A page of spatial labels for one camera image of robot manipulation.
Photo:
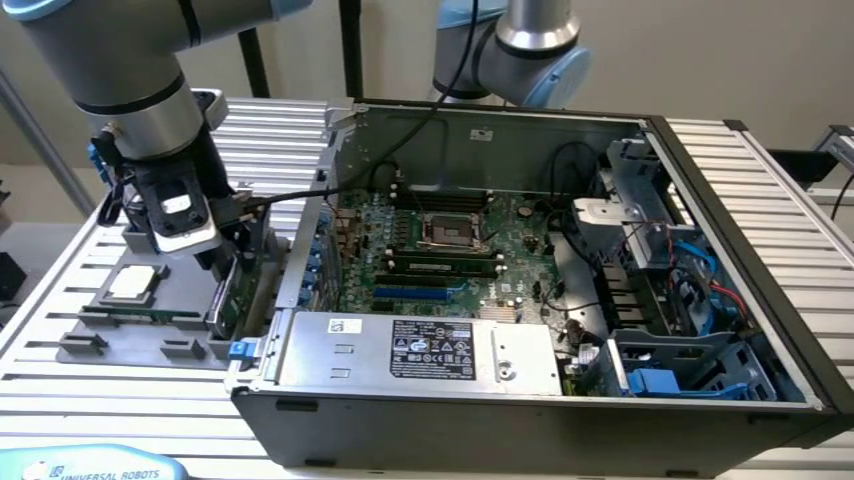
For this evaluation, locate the CPU socket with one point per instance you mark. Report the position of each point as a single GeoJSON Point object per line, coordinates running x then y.
{"type": "Point", "coordinates": [450, 230]}

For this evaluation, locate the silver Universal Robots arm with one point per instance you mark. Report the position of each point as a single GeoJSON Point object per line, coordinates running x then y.
{"type": "Point", "coordinates": [114, 75]}

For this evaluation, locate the grey parts rack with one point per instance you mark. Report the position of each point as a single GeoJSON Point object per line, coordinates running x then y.
{"type": "Point", "coordinates": [134, 345]}

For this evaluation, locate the black box on bracket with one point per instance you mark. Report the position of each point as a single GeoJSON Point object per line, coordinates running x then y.
{"type": "Point", "coordinates": [797, 165]}

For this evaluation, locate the grey metal disk bay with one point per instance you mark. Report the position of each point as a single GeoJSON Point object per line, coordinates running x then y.
{"type": "Point", "coordinates": [644, 200]}

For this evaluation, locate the blue Universal Robots pendant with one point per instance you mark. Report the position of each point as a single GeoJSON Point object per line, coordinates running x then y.
{"type": "Point", "coordinates": [87, 462]}

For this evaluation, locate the aluminium frame bar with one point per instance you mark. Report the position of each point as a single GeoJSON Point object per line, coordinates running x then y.
{"type": "Point", "coordinates": [47, 145]}

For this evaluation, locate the silver CPU chip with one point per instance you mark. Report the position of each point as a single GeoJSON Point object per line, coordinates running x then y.
{"type": "Point", "coordinates": [136, 282]}

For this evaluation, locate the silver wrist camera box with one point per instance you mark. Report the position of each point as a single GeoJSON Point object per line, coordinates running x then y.
{"type": "Point", "coordinates": [190, 240]}

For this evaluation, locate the black device on desk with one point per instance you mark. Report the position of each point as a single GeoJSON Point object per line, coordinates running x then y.
{"type": "Point", "coordinates": [10, 277]}

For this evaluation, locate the black installed RAM stick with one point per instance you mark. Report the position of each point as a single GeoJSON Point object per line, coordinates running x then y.
{"type": "Point", "coordinates": [443, 265]}

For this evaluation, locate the small silver heatsink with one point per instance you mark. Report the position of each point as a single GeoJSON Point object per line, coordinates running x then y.
{"type": "Point", "coordinates": [498, 313]}

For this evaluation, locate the black stand pole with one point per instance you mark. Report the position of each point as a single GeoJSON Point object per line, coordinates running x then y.
{"type": "Point", "coordinates": [254, 65]}
{"type": "Point", "coordinates": [351, 50]}

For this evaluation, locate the grey fan shroud bracket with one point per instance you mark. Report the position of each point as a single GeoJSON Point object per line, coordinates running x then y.
{"type": "Point", "coordinates": [601, 215]}

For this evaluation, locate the black open PC case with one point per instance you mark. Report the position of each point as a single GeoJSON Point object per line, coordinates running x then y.
{"type": "Point", "coordinates": [534, 430]}

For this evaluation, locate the blue case latch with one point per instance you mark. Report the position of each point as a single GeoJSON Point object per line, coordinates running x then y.
{"type": "Point", "coordinates": [242, 350]}

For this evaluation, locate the blue expansion slot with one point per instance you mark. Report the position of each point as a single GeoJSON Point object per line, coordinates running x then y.
{"type": "Point", "coordinates": [410, 294]}

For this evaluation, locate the green motherboard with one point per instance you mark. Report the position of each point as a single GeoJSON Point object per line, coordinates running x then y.
{"type": "Point", "coordinates": [507, 270]}

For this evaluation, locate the green RAM stick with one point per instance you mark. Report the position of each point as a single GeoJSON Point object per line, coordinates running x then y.
{"type": "Point", "coordinates": [140, 316]}

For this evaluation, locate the green graphics card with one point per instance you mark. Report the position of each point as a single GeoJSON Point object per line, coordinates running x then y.
{"type": "Point", "coordinates": [235, 295]}

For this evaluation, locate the black expansion slot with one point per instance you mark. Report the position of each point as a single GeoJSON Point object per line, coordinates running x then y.
{"type": "Point", "coordinates": [409, 280]}

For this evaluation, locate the grey plastic drive cage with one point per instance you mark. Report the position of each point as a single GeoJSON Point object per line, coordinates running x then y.
{"type": "Point", "coordinates": [674, 360]}

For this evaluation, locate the aluminium profile rail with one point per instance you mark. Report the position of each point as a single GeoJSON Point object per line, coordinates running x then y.
{"type": "Point", "coordinates": [834, 142]}

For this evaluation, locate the silver power supply unit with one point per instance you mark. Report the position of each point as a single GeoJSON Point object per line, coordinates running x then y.
{"type": "Point", "coordinates": [374, 360]}

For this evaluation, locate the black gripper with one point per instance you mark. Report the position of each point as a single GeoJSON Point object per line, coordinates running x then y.
{"type": "Point", "coordinates": [175, 197]}

